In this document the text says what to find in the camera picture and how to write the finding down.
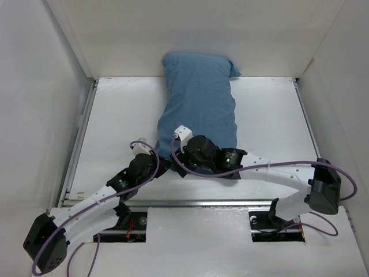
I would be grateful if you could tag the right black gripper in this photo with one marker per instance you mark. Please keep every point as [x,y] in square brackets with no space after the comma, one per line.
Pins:
[177,167]

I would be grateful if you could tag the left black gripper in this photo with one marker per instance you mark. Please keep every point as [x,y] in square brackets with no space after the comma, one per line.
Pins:
[164,164]

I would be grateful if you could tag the blue pillowcase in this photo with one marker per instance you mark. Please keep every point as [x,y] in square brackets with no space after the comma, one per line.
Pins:
[199,98]

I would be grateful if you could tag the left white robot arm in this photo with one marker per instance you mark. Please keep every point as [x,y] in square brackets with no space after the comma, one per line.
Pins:
[50,238]

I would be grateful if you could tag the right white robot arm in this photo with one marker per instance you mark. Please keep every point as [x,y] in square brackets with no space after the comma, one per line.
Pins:
[316,184]

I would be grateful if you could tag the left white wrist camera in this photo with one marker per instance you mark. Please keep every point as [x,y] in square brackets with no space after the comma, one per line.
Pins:
[140,147]

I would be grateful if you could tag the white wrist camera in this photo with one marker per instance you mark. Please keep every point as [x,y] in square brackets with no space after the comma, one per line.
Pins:
[183,135]
[140,147]

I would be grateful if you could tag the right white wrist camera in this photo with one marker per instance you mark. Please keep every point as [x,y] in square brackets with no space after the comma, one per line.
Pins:
[183,135]

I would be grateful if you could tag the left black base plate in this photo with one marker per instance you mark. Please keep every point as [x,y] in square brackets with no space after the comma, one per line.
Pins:
[134,231]

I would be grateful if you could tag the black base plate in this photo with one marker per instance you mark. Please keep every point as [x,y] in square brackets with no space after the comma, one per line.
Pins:
[267,228]
[134,231]

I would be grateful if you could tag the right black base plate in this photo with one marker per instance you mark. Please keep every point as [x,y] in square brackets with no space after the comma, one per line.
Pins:
[267,228]

